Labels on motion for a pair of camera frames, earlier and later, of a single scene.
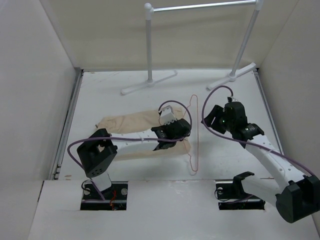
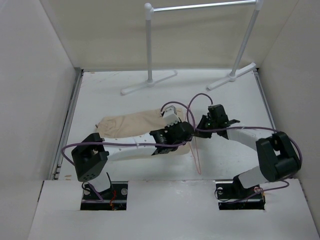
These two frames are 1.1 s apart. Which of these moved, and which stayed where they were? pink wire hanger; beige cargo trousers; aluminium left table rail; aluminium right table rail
Moved: pink wire hanger
Stayed: aluminium left table rail; aluminium right table rail; beige cargo trousers
